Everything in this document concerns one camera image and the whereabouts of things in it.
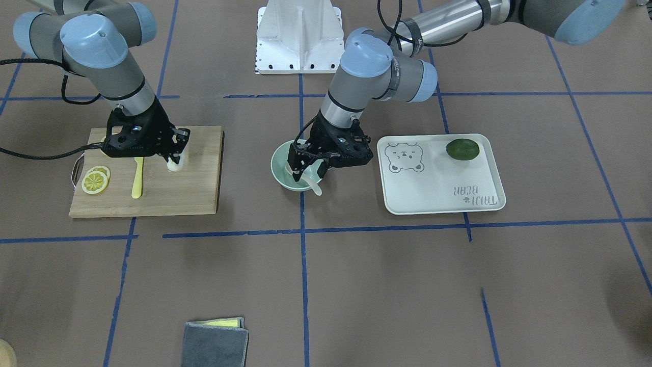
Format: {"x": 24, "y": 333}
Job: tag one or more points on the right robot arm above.
{"x": 93, "y": 39}

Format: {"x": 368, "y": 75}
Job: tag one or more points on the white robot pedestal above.
{"x": 299, "y": 37}

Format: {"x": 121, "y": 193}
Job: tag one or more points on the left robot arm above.
{"x": 381, "y": 65}

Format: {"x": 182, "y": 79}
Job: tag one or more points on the wooden mug tree stand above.
{"x": 8, "y": 355}

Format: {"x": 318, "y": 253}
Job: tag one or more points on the green avocado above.
{"x": 463, "y": 149}

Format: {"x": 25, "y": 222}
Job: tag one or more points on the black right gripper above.
{"x": 158, "y": 125}

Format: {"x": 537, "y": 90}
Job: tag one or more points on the yellow plastic knife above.
{"x": 138, "y": 179}

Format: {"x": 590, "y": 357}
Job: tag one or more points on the grey folded cloth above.
{"x": 215, "y": 342}

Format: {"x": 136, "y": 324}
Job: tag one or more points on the green ceramic bowl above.
{"x": 278, "y": 166}

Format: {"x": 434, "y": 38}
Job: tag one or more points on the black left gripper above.
{"x": 322, "y": 135}

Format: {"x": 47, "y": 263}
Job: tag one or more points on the white bear tray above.
{"x": 419, "y": 177}

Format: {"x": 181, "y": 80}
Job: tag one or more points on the white steamed bun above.
{"x": 176, "y": 162}

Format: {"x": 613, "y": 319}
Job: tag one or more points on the double lemon slice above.
{"x": 96, "y": 180}

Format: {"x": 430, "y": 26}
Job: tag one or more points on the wooden cutting board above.
{"x": 193, "y": 190}

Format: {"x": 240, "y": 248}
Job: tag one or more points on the white ceramic spoon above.
{"x": 310, "y": 180}

